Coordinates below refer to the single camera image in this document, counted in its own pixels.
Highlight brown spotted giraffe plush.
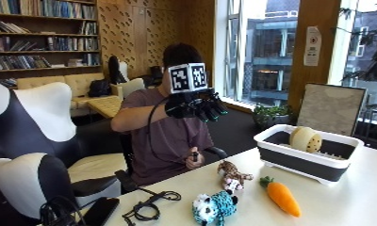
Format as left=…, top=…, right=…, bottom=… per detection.
left=216, top=160, right=255, bottom=193

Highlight the person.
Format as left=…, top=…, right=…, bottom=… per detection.
left=110, top=42, right=215, bottom=186

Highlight white marker cube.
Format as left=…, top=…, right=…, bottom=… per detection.
left=167, top=62, right=211, bottom=95

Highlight green potted plant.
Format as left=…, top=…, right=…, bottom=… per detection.
left=252, top=104, right=293, bottom=130

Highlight blue spotted leopard plush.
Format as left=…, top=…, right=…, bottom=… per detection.
left=191, top=189, right=240, bottom=226

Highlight black office chair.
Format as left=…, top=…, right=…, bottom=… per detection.
left=115, top=133, right=231, bottom=194

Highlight orange plush carrot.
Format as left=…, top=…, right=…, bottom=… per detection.
left=259, top=175, right=303, bottom=218

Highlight beige ottoman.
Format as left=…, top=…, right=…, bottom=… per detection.
left=87, top=95, right=123, bottom=120

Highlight white and grey dish tub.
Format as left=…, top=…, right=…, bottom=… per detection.
left=254, top=123, right=367, bottom=186

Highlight black and white background chair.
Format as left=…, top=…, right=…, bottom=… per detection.
left=107, top=55, right=130, bottom=86

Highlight black bag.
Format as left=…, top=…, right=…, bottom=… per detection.
left=87, top=78, right=114, bottom=98

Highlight framed beige board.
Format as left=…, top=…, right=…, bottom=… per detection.
left=297, top=82, right=368, bottom=137

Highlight black phone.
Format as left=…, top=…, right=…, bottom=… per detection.
left=81, top=197, right=122, bottom=226

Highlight white paper notice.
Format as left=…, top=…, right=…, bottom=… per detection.
left=303, top=25, right=323, bottom=67

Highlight beige leather sofa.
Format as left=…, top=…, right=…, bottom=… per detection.
left=15, top=72, right=126, bottom=119

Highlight black and white lounge chair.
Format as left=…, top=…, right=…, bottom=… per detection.
left=0, top=74, right=130, bottom=226

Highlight wooden bookshelf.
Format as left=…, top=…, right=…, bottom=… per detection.
left=0, top=0, right=103, bottom=89

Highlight rows of books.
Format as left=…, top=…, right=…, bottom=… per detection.
left=0, top=0, right=102, bottom=89

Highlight black glove cable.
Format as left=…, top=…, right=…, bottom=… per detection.
left=146, top=95, right=194, bottom=166

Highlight black strap cable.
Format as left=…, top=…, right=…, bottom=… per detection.
left=122, top=187, right=184, bottom=226

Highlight black cable bundle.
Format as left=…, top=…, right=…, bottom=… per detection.
left=38, top=195, right=89, bottom=226

